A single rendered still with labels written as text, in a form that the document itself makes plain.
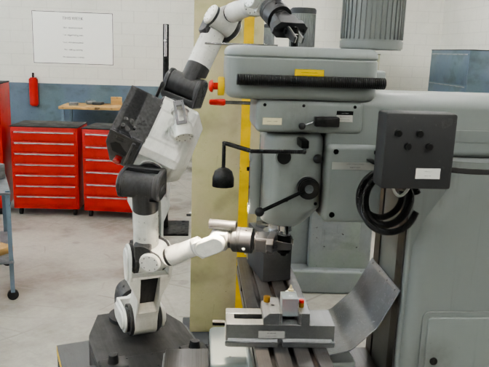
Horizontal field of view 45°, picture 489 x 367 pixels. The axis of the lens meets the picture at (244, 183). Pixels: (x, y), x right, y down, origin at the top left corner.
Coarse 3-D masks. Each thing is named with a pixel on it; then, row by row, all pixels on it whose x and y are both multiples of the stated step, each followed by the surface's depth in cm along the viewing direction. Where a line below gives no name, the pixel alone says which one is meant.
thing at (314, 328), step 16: (304, 304) 191; (240, 320) 187; (256, 320) 187; (288, 320) 188; (304, 320) 185; (320, 320) 189; (240, 336) 185; (256, 336) 186; (272, 336) 186; (288, 336) 186; (304, 336) 186; (320, 336) 187
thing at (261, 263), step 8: (256, 224) 248; (264, 224) 247; (280, 232) 237; (248, 256) 256; (256, 256) 244; (264, 256) 235; (272, 256) 236; (280, 256) 237; (288, 256) 238; (256, 264) 245; (264, 264) 236; (272, 264) 237; (280, 264) 238; (288, 264) 239; (256, 272) 245; (264, 272) 237; (272, 272) 238; (280, 272) 239; (288, 272) 240; (264, 280) 237; (272, 280) 238
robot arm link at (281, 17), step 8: (272, 8) 191; (280, 8) 191; (288, 8) 193; (264, 16) 194; (272, 16) 190; (280, 16) 189; (288, 16) 191; (272, 24) 187; (280, 24) 186; (288, 24) 187; (296, 24) 188; (304, 24) 190; (272, 32) 187; (280, 32) 188; (304, 32) 192
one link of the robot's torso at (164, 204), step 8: (168, 184) 243; (168, 192) 243; (128, 200) 243; (160, 200) 242; (168, 200) 243; (160, 208) 243; (168, 208) 243; (160, 216) 243; (160, 224) 244; (160, 232) 245; (136, 264) 242; (136, 272) 245
